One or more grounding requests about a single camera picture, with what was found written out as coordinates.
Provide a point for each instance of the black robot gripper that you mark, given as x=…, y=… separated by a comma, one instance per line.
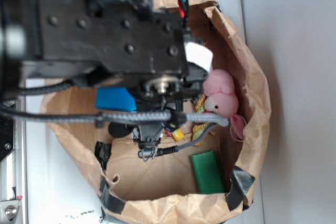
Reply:
x=123, y=43

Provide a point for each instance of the blue rectangular block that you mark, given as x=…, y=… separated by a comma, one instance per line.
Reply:
x=115, y=99

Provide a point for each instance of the green rectangular block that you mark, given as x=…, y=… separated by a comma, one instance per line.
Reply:
x=207, y=174

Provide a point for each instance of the white plastic bin lid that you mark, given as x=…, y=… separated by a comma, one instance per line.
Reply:
x=56, y=190

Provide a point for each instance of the pink plush bunny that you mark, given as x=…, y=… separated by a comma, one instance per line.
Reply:
x=222, y=100

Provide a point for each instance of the brown paper bag tray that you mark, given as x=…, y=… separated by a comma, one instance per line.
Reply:
x=165, y=190

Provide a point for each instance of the black mounting bracket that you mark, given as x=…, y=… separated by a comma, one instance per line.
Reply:
x=7, y=137

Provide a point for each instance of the aluminium frame rail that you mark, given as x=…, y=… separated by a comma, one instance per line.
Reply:
x=14, y=172

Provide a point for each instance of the multicolour rope ring toy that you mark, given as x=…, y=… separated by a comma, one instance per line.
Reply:
x=197, y=129

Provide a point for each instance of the silver corner bracket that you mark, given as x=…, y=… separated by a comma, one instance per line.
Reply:
x=10, y=210

